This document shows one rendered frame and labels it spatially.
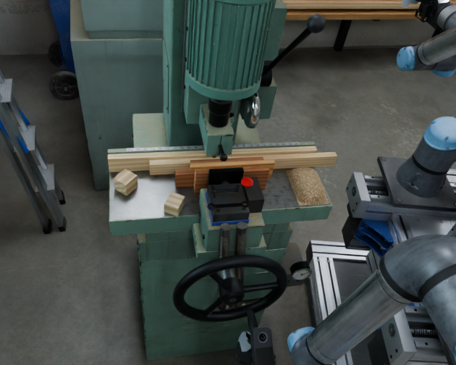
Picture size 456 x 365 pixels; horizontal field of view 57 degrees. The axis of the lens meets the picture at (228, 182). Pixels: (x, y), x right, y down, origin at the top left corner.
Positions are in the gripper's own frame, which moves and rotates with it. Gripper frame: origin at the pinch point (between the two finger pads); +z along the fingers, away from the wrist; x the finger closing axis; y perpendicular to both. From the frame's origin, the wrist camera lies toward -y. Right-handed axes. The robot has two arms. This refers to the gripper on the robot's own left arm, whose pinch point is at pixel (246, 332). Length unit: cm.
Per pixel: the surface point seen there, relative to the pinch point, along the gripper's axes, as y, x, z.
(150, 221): -27.9, -22.9, 11.5
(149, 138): -42, -21, 53
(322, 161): -39, 29, 23
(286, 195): -31.7, 14.9, 14.6
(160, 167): -39.2, -19.1, 22.8
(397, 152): -11, 147, 154
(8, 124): -43, -72, 83
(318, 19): -75, 9, -12
